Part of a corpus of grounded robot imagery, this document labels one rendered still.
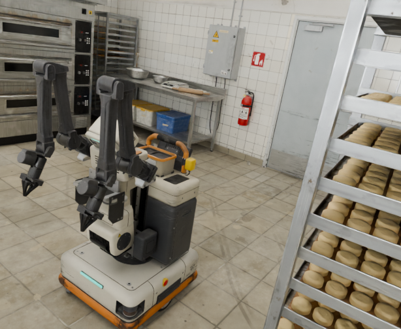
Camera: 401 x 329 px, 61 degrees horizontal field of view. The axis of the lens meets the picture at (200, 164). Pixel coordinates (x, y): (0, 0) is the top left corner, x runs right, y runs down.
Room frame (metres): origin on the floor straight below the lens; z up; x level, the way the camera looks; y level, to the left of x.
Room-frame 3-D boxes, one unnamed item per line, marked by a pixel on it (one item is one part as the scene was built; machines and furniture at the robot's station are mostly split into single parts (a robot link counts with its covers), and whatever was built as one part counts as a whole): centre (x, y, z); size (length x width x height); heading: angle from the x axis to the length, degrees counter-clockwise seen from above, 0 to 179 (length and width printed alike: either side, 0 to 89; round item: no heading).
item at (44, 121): (1.54, 0.76, 1.18); 0.11 x 0.06 x 0.43; 59
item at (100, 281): (1.82, 0.34, 0.16); 0.67 x 0.64 x 0.25; 149
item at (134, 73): (5.67, 1.25, 0.95); 0.39 x 0.39 x 0.14
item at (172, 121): (5.21, 0.53, 0.36); 0.47 x 0.38 x 0.26; 148
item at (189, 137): (5.38, 0.78, 0.49); 1.90 x 0.72 x 0.98; 56
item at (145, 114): (5.46, 0.91, 0.36); 0.47 x 0.38 x 0.26; 146
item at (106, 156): (1.32, 0.39, 1.18); 0.11 x 0.06 x 0.43; 59
